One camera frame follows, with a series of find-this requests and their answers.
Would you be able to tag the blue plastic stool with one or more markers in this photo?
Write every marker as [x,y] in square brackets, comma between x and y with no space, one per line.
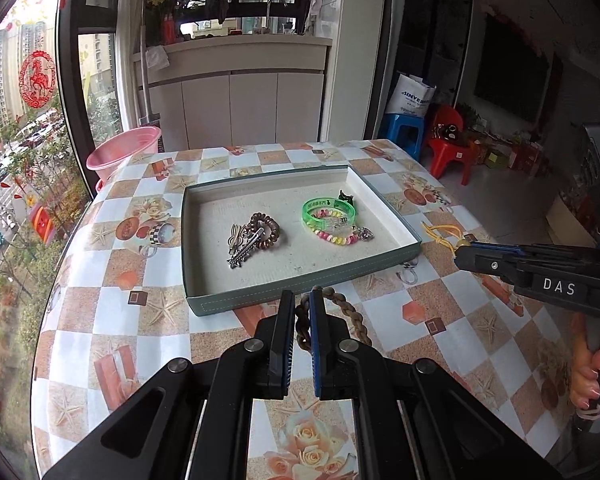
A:
[400,130]

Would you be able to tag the pile of cardboard boxes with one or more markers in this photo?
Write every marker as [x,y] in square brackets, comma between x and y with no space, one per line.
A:
[517,155]

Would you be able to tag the red lantern window decal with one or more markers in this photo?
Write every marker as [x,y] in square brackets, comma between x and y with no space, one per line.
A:
[42,225]

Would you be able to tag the pink plastic basin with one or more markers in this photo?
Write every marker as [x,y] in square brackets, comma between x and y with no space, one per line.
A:
[120,152]

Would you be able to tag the round red window decal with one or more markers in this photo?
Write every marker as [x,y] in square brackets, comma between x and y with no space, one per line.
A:
[37,80]

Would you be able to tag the black claw hair clip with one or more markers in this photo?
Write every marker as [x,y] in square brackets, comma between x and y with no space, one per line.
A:
[346,197]

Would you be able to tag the grey-green shallow tray box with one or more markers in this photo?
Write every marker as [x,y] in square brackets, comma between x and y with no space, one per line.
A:
[280,270]

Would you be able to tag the person's right hand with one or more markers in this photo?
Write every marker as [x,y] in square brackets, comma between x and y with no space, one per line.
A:
[587,380]

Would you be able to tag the white printed bag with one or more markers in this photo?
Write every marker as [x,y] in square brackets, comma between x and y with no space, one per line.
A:
[407,97]

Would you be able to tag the white sink cabinet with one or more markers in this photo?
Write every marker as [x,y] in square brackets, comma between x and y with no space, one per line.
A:
[250,110]

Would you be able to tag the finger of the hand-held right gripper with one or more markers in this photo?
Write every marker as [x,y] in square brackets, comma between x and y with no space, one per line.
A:
[485,265]
[500,247]

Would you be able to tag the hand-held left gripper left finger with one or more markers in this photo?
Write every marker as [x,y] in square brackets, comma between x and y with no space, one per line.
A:
[287,355]

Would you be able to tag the yellow flower plant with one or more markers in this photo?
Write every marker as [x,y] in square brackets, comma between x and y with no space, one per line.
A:
[157,0]

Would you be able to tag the white hanging cloth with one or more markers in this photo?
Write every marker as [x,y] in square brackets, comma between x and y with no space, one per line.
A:
[156,57]

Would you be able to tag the metal faucet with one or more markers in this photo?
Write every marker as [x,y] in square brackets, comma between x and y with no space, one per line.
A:
[271,10]

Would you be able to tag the dark wall screen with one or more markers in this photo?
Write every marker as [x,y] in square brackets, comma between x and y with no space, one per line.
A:
[512,70]

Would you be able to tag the bunny-shaped metal hair clip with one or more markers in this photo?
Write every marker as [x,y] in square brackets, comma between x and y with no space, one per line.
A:
[237,236]

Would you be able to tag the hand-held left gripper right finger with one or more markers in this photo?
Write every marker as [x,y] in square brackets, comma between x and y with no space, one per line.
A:
[316,355]

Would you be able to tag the silver alligator hair clip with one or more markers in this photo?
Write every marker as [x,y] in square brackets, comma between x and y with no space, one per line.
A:
[245,255]

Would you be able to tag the brown braided hair band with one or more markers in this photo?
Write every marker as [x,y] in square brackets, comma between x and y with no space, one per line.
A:
[352,312]

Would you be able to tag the red plastic chair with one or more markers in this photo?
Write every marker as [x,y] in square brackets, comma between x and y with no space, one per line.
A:
[447,150]

